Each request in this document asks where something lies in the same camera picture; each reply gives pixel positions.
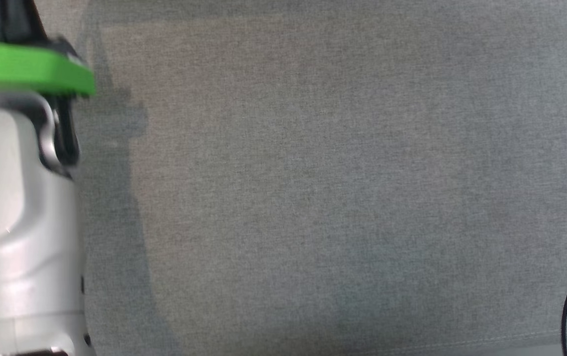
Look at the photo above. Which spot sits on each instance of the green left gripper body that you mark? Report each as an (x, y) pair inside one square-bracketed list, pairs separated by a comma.
[(26, 69)]

